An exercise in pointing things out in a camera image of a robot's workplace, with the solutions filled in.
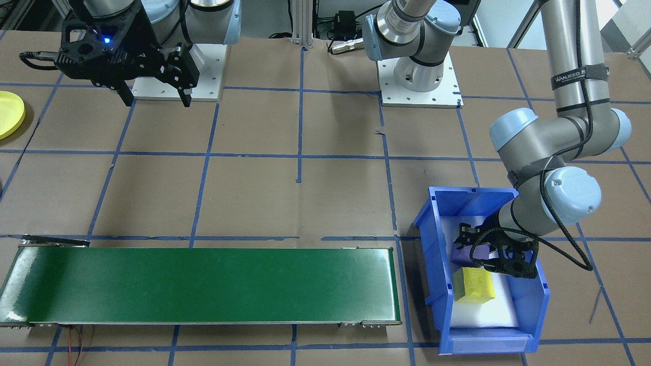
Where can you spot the silver cylindrical connector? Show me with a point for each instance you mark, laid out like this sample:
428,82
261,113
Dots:
348,46

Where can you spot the yellow foam block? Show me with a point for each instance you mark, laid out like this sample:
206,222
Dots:
475,287

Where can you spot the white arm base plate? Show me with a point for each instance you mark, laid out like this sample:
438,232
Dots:
391,99
208,76

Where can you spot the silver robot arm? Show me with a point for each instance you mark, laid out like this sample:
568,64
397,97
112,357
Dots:
574,40
208,23

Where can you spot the white foam pad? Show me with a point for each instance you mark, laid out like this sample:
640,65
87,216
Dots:
483,315

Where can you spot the green conveyor belt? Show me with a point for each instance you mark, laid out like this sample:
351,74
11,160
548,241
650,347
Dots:
203,284

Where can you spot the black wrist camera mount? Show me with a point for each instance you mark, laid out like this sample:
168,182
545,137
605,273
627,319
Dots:
91,61

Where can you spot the yellow plate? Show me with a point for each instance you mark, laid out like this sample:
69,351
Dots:
10,114

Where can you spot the black power adapter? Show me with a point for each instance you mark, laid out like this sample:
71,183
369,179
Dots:
347,21

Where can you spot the purple foam block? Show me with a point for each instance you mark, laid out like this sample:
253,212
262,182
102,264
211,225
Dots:
465,256

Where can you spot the aluminium profile post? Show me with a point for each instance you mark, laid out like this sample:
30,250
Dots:
302,25

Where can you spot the blue plastic storage bin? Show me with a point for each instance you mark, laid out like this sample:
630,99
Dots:
534,305

